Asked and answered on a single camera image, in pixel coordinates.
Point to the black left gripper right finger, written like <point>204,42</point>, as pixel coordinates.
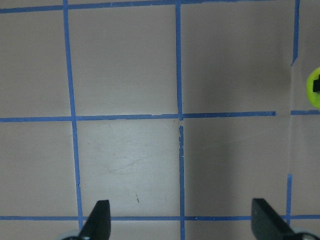
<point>267,224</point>

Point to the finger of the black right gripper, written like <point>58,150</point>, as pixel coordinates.
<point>316,85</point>

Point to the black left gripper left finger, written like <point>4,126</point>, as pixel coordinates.
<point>98,224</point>

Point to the green apple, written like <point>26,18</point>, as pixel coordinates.
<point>313,97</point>

